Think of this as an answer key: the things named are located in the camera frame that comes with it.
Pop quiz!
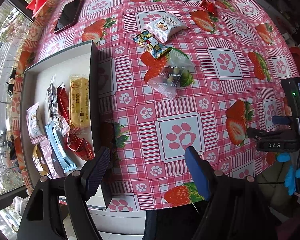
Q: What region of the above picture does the small red candy packet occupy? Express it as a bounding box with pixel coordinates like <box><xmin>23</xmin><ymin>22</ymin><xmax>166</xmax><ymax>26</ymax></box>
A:
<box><xmin>199</xmin><ymin>0</ymin><xmax>217</xmax><ymax>14</ymax></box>

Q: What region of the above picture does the colourful cartoon snack packet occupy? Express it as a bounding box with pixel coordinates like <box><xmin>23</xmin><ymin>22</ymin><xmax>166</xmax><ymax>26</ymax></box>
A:
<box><xmin>132</xmin><ymin>29</ymin><xmax>170</xmax><ymax>60</ymax></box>

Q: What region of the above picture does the strawberry print pink tablecloth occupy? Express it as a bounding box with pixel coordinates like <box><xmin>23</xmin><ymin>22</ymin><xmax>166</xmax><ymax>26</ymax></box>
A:
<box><xmin>10</xmin><ymin>0</ymin><xmax>300</xmax><ymax>210</ymax></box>

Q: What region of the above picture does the small clear snack packet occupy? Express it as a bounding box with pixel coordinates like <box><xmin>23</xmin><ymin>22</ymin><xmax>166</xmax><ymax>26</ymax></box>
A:
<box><xmin>50</xmin><ymin>118</ymin><xmax>71</xmax><ymax>137</ymax></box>

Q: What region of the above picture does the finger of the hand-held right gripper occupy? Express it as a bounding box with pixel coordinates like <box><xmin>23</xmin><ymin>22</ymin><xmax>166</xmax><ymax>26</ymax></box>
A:
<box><xmin>272</xmin><ymin>115</ymin><xmax>293</xmax><ymax>126</ymax></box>
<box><xmin>246</xmin><ymin>127</ymin><xmax>292</xmax><ymax>141</ymax></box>

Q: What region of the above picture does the brown yellow snack packet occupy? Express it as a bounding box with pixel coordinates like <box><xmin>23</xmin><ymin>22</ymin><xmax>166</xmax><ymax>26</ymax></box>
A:
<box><xmin>32</xmin><ymin>144</ymin><xmax>50</xmax><ymax>177</ymax></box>

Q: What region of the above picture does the grey cardboard box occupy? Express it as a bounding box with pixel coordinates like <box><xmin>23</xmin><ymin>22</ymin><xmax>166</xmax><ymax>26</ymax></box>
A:
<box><xmin>19</xmin><ymin>40</ymin><xmax>113</xmax><ymax>210</ymax></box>

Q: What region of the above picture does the red foil snack packet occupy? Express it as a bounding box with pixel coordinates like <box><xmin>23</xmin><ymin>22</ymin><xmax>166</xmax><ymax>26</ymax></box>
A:
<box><xmin>64</xmin><ymin>133</ymin><xmax>95</xmax><ymax>161</ymax></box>

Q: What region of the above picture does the dark red snack packet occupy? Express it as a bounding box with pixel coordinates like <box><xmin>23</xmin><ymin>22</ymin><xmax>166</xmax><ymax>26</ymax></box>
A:
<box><xmin>56</xmin><ymin>83</ymin><xmax>71</xmax><ymax>126</ymax></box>

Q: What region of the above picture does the clear mixed nut packet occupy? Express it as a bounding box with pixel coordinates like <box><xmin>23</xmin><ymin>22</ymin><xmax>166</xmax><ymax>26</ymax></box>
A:
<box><xmin>148</xmin><ymin>47</ymin><xmax>196</xmax><ymax>101</ymax></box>

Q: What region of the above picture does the black smartphone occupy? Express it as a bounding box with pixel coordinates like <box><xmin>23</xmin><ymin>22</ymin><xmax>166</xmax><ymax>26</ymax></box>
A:
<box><xmin>53</xmin><ymin>0</ymin><xmax>85</xmax><ymax>35</ymax></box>

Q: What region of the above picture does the red stool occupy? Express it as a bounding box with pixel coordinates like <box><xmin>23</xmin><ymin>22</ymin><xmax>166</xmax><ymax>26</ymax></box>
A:
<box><xmin>288</xmin><ymin>46</ymin><xmax>300</xmax><ymax>73</ymax></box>

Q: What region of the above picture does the pink striped snack packet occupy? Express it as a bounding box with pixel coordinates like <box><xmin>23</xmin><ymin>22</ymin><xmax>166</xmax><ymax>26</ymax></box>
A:
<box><xmin>39</xmin><ymin>139</ymin><xmax>63</xmax><ymax>178</ymax></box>

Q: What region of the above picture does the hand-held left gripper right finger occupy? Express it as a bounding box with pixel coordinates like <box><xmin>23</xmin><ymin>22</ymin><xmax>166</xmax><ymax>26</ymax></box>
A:
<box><xmin>184</xmin><ymin>146</ymin><xmax>283</xmax><ymax>240</ymax></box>

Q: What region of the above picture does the yellow cake packet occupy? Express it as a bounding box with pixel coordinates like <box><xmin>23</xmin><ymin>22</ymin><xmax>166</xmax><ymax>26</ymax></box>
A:
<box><xmin>69</xmin><ymin>74</ymin><xmax>90</xmax><ymax>131</ymax></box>

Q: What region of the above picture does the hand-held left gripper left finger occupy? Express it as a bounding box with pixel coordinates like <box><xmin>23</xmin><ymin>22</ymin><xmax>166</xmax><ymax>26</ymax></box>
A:
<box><xmin>16</xmin><ymin>146</ymin><xmax>111</xmax><ymax>240</ymax></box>

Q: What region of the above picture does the pink white snack packet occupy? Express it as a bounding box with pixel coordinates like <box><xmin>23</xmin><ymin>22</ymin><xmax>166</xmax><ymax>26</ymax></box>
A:
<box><xmin>26</xmin><ymin>102</ymin><xmax>44</xmax><ymax>145</ymax></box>

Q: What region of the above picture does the light blue snack packet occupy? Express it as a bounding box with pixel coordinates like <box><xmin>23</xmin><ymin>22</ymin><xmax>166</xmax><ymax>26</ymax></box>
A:
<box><xmin>44</xmin><ymin>121</ymin><xmax>77</xmax><ymax>173</ymax></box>

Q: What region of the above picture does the silver snack packet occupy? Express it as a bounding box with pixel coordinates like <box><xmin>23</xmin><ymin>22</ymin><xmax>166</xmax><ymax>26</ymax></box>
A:
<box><xmin>46</xmin><ymin>76</ymin><xmax>59</xmax><ymax>121</ymax></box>

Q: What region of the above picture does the red plastic container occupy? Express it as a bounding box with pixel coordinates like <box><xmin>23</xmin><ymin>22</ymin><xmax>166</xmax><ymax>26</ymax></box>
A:
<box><xmin>26</xmin><ymin>0</ymin><xmax>52</xmax><ymax>18</ymax></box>

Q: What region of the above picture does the white grey cookie packet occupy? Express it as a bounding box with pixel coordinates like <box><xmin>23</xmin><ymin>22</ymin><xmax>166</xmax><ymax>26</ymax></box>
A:
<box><xmin>143</xmin><ymin>15</ymin><xmax>190</xmax><ymax>42</ymax></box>

